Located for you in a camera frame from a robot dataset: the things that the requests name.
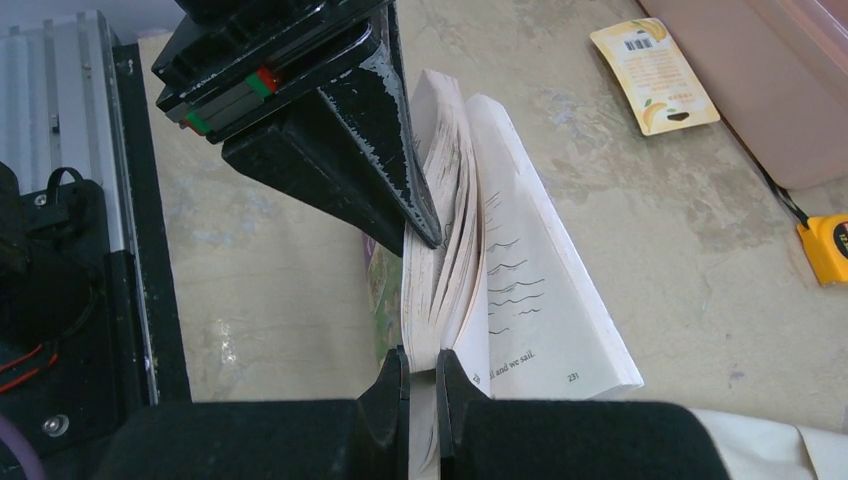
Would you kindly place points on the yellow tape measure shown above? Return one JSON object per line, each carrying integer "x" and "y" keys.
{"x": 823, "y": 238}

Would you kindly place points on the tan paper card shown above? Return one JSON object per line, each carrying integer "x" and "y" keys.
{"x": 659, "y": 84}

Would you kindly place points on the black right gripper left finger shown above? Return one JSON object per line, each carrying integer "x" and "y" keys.
{"x": 384, "y": 420}

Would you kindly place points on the beige canvas backpack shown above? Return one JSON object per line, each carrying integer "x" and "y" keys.
{"x": 753, "y": 448}

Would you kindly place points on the pink plastic storage box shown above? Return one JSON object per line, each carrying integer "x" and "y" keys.
{"x": 777, "y": 71}

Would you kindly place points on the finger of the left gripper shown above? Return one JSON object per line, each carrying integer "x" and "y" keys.
{"x": 345, "y": 146}

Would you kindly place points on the purple paperback book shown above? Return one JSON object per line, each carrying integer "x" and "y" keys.
{"x": 507, "y": 290}

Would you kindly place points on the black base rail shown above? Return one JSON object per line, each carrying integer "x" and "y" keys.
{"x": 90, "y": 332}

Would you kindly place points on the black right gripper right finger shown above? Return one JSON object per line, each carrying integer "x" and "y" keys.
{"x": 461, "y": 433}

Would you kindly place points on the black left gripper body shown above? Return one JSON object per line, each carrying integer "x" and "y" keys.
{"x": 230, "y": 64}

